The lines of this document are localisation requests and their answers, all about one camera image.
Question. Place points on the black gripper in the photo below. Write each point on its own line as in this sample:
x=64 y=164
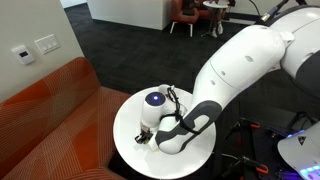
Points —
x=147 y=129

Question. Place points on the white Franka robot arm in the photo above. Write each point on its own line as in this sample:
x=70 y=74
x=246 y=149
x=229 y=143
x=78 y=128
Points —
x=240 y=66

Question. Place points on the orange upholstered sofa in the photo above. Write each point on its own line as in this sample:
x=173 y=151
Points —
x=60 y=126

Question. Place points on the white counter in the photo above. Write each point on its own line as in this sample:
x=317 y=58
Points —
x=130 y=13

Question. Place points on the orange chair with white legs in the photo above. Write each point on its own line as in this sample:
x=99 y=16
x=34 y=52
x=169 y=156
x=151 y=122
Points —
x=186 y=16

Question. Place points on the small round side table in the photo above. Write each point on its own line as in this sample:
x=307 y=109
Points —
x=216 y=4

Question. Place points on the white light switch plate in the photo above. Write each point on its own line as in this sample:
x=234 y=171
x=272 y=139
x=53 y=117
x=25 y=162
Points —
x=47 y=44

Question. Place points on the white wall thermostat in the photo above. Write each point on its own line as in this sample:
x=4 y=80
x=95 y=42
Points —
x=23 y=55

